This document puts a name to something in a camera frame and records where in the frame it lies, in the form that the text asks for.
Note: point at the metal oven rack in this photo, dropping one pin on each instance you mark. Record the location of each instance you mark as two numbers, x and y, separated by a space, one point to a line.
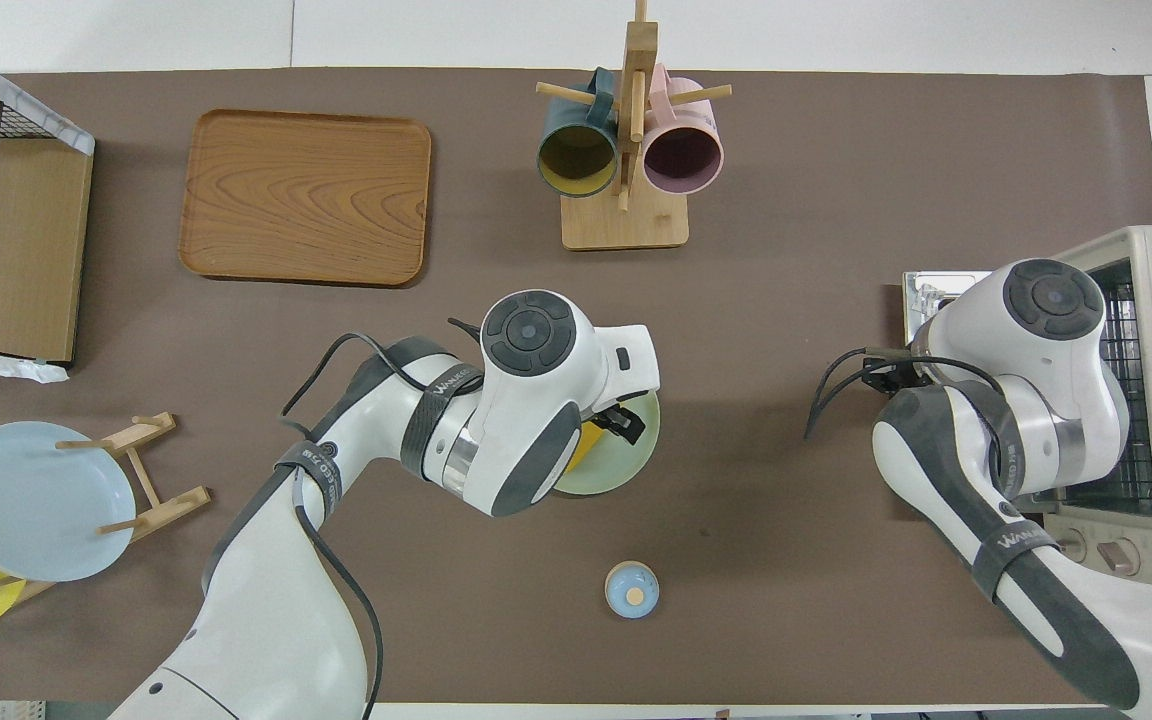
1131 400

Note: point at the wooden serving tray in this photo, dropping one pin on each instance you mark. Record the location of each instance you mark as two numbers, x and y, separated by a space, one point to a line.
306 195

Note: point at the wooden mug tree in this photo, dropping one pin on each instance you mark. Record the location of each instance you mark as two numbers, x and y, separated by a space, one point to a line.
626 225

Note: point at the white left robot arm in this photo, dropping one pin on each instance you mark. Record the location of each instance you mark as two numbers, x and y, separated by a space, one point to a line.
516 400

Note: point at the brown table mat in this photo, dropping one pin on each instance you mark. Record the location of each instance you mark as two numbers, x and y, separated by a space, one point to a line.
786 200

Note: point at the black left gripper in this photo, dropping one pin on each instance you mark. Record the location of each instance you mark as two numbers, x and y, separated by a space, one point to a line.
611 414

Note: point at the pink mug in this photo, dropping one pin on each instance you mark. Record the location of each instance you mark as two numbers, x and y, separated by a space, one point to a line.
681 155

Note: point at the wooden plate rack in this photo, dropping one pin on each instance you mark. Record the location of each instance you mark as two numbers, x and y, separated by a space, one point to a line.
171 508

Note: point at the dark teal mug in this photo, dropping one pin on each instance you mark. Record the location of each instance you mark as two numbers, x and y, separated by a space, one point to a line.
576 160

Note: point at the pale green plate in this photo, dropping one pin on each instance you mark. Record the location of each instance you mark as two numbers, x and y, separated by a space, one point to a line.
621 465

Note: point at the wooden two-step shelf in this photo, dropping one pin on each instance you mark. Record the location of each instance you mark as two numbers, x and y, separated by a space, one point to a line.
36 250

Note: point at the light blue plate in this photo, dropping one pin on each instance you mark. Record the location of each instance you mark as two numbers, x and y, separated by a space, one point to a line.
26 510

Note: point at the wooden shelf box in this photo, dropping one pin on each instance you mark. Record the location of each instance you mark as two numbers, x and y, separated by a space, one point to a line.
36 118

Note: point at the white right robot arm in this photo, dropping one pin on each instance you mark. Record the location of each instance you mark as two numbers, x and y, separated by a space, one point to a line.
1036 400

